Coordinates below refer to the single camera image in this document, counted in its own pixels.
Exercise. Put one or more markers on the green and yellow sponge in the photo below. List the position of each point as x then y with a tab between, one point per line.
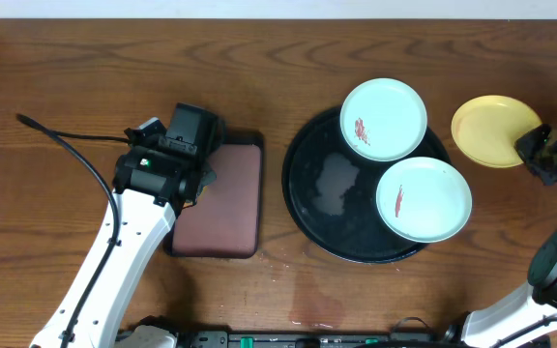
206	186

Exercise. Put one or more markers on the yellow plate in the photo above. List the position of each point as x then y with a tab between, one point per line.
485	129

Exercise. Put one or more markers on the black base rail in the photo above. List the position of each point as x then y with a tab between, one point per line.
159	332

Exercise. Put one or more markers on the light green plate right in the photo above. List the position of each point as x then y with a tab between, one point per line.
423	200

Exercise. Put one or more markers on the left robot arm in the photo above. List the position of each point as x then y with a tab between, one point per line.
133	227

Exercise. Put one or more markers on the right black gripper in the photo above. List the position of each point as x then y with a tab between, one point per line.
525	146

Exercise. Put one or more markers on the light blue plate top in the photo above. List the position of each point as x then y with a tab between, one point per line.
383	119

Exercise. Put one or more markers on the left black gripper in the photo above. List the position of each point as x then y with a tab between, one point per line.
206	176

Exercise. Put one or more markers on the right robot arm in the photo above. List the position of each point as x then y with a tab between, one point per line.
528	315

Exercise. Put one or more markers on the round black tray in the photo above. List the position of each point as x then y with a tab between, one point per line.
330	190

